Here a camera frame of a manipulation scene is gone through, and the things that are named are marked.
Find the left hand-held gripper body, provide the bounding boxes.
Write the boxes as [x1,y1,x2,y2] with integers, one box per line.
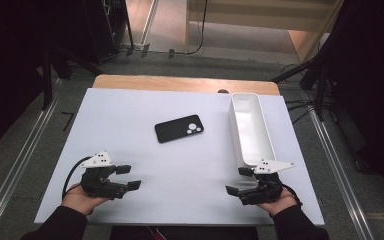
[79,150,129,200]

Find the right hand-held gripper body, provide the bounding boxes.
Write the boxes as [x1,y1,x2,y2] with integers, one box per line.
[239,159,296,206]

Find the white plastic box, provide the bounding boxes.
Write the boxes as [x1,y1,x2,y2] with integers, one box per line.
[228,92,277,169]

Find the person's right hand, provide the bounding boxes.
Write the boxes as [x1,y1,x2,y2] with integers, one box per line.
[256,188,298,218]

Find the person's left hand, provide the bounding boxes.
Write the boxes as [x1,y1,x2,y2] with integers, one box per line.
[61,183,109,216]

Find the white board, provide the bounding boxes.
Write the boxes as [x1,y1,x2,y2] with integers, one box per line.
[34,87,325,226]

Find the person's lap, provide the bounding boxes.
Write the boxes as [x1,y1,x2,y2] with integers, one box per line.
[109,225,259,240]

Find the wooden table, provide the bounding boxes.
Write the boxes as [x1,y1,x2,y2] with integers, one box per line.
[92,74,281,97]

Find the black metal stand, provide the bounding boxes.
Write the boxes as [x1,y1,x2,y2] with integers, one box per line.
[41,49,55,111]

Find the black tripod stand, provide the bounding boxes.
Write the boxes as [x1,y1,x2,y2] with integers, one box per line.
[271,39,334,122]

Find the black equipment rack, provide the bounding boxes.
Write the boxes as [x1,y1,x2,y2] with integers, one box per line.
[81,0,129,65]

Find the dark curtain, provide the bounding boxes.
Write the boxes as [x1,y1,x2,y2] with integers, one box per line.
[326,0,384,193]
[0,0,53,159]

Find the white metal pole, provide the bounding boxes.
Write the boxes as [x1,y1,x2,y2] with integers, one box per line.
[139,0,160,47]

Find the light wooden cabinet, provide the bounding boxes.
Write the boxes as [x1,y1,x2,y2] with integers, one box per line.
[184,0,345,64]

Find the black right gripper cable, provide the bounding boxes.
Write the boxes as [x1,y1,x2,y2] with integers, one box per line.
[281,183,304,206]

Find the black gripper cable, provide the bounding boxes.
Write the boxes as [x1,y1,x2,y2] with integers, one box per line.
[281,183,304,206]
[62,155,93,201]

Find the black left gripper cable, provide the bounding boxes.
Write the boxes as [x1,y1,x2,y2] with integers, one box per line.
[62,155,93,201]

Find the metal floor rail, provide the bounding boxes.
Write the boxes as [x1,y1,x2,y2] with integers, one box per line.
[0,99,59,240]
[308,106,376,240]

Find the black floor cables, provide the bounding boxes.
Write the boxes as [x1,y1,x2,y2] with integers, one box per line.
[281,63,318,125]

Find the black hanging cable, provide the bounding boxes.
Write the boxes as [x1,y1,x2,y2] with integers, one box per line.
[179,0,209,56]

